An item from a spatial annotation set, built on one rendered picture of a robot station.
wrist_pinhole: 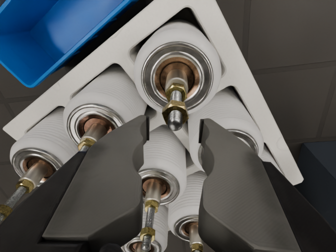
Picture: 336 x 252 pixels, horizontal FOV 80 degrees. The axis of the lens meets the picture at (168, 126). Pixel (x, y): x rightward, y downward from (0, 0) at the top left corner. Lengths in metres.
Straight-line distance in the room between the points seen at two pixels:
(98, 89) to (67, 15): 0.27
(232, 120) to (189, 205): 0.17
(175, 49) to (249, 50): 0.30
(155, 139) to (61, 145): 0.14
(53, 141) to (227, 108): 0.24
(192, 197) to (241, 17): 0.36
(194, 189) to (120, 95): 0.21
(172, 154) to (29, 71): 0.32
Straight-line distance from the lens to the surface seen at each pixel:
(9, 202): 0.31
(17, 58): 0.49
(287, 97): 0.56
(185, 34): 0.21
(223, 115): 0.26
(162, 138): 0.33
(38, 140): 0.33
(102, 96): 0.25
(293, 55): 0.53
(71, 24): 0.51
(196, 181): 0.39
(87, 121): 0.27
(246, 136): 0.26
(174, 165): 0.29
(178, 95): 0.17
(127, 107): 0.25
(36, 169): 0.33
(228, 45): 0.29
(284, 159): 0.41
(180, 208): 0.36
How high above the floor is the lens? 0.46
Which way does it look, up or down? 59 degrees down
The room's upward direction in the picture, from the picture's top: 174 degrees counter-clockwise
